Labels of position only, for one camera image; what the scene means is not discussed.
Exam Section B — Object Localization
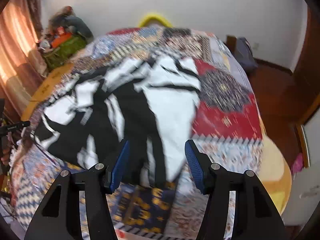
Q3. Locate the black and white patterned shirt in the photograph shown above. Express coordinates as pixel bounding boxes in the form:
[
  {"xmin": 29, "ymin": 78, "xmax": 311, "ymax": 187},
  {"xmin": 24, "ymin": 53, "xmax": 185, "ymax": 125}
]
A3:
[{"xmin": 33, "ymin": 55, "xmax": 201, "ymax": 187}]

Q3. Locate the pink orange curtain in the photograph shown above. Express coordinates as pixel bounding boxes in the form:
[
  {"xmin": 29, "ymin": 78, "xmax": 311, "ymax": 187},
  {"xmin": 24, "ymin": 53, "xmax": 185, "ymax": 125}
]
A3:
[{"xmin": 1, "ymin": 0, "xmax": 47, "ymax": 121}]

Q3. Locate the wooden lap desk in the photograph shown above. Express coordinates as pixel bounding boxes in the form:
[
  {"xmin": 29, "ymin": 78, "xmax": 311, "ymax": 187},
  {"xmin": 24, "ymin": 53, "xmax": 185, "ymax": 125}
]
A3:
[{"xmin": 21, "ymin": 63, "xmax": 73, "ymax": 121}]

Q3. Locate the green patterned storage bag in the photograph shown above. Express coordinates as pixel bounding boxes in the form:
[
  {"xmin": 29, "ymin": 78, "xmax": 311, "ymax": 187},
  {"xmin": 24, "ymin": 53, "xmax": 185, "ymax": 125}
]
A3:
[{"xmin": 42, "ymin": 34, "xmax": 87, "ymax": 71}]

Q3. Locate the colourful patchwork bedspread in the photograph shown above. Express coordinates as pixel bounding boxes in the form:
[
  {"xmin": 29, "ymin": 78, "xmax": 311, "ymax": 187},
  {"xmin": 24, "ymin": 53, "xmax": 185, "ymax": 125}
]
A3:
[{"xmin": 12, "ymin": 27, "xmax": 263, "ymax": 239}]

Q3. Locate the orange box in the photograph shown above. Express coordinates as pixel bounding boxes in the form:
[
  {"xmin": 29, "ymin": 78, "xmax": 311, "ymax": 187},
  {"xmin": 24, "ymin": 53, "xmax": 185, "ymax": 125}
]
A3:
[{"xmin": 51, "ymin": 33, "xmax": 72, "ymax": 48}]

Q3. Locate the dark green stuffed cushion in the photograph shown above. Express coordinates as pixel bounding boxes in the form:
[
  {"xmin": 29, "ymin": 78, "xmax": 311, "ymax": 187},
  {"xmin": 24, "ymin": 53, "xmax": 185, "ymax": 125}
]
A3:
[{"xmin": 65, "ymin": 15, "xmax": 93, "ymax": 39}]

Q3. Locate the brown wooden door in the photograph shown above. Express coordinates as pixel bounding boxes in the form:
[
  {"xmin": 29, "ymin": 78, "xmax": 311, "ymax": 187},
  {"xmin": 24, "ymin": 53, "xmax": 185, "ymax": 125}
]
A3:
[{"xmin": 293, "ymin": 8, "xmax": 319, "ymax": 122}]

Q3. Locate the blue bag on chair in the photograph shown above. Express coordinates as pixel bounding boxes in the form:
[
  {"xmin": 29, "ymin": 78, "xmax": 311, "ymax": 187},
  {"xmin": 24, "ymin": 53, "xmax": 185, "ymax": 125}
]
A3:
[{"xmin": 234, "ymin": 37, "xmax": 258, "ymax": 73}]

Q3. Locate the yellow curved headboard tube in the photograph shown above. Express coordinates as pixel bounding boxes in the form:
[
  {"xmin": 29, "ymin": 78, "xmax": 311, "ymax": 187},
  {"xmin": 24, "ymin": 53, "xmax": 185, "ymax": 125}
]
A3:
[{"xmin": 138, "ymin": 12, "xmax": 173, "ymax": 28}]

